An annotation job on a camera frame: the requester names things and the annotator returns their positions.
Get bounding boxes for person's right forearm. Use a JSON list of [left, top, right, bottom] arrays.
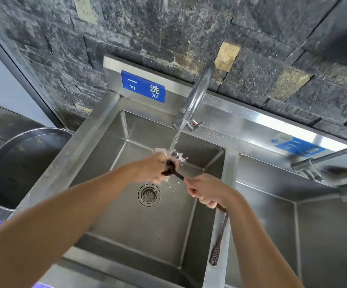
[[224, 190, 304, 288]]

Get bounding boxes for person's right hand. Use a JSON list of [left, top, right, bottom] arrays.
[[184, 173, 237, 209]]

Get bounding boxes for person's left hand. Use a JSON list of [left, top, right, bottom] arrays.
[[134, 152, 179, 186]]

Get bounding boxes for stainless steel double sink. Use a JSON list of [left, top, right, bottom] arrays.
[[8, 55, 347, 288]]

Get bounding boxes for large round steel pot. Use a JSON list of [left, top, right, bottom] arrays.
[[0, 128, 73, 211]]

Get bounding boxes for dark wooden slotted utensil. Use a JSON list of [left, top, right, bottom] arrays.
[[209, 212, 230, 267]]

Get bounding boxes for blue sign with white print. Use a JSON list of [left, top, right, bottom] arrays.
[[121, 70, 166, 104]]

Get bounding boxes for torn blue sign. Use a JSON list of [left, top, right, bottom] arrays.
[[271, 134, 326, 157]]

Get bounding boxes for dark wooden spoon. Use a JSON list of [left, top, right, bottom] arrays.
[[161, 160, 227, 213]]

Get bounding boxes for chrome faucet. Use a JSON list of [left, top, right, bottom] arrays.
[[172, 61, 216, 132]]

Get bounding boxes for round sink drain strainer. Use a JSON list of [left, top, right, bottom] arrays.
[[138, 184, 161, 207]]

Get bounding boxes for grey metal faucet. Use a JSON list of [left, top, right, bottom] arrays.
[[291, 143, 347, 182]]

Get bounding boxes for person's left forearm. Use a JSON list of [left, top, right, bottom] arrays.
[[0, 163, 141, 288]]

